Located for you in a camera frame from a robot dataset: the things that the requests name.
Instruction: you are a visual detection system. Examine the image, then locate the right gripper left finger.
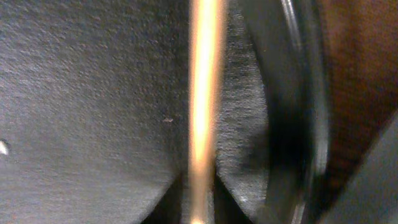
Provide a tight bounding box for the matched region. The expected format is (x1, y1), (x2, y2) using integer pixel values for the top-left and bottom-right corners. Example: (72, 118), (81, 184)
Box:
(139, 171), (187, 224)

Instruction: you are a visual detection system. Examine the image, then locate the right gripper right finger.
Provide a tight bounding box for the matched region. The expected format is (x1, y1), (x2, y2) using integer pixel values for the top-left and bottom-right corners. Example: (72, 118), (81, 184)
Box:
(213, 175), (252, 224)

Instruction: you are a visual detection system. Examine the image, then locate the wooden chopstick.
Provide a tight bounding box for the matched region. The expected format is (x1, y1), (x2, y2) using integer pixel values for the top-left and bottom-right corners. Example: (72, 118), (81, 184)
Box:
(188, 0), (228, 223)

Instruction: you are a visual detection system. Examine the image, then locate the grey plastic dishwasher rack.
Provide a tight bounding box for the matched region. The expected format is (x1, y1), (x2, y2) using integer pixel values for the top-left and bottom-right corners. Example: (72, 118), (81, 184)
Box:
(320, 113), (397, 224)

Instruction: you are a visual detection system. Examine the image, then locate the black round serving tray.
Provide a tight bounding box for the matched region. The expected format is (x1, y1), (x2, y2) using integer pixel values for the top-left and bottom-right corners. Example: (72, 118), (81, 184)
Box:
(1, 0), (329, 223)

